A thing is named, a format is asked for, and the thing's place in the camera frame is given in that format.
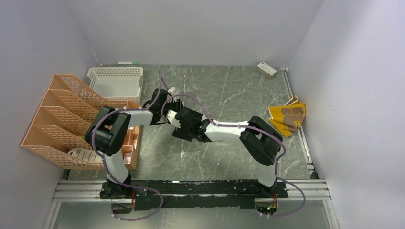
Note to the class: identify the yellow grey patterned towel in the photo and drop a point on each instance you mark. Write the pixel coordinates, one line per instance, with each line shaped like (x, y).
(288, 118)

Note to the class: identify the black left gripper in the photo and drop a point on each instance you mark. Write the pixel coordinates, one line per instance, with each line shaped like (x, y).
(174, 103)

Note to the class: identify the white green marker pen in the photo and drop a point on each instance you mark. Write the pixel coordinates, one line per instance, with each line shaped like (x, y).
(127, 63)

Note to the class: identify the white packet in file rack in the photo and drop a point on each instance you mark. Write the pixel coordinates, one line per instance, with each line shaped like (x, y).
(86, 155)

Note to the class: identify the orange mesh file rack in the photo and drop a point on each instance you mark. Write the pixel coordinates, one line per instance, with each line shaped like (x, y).
(66, 111)

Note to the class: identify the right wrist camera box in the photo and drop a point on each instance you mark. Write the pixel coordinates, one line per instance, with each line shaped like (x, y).
(171, 117)

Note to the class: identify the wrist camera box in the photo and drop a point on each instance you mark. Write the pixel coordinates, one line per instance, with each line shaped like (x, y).
(173, 91)
(171, 117)

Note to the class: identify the orange compartment organiser tray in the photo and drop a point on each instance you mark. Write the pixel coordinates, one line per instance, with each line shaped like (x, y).
(130, 148)

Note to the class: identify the white red small box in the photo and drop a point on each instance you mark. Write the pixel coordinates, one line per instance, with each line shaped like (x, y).
(266, 69)

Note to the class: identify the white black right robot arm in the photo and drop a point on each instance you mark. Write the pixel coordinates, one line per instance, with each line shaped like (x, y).
(259, 138)

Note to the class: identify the aluminium frame rail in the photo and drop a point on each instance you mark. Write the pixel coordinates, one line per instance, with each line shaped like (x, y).
(76, 205)

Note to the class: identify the white perforated plastic basket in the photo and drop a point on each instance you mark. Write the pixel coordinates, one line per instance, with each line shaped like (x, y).
(117, 83)

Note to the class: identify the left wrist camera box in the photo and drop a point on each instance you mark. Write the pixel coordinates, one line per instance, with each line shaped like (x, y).
(173, 91)

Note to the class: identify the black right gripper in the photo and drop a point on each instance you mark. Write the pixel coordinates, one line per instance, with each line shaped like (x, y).
(181, 133)

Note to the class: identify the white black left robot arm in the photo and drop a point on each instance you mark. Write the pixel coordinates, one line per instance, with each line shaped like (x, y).
(109, 128)

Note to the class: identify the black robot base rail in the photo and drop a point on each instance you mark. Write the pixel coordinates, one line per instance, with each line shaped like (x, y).
(151, 194)

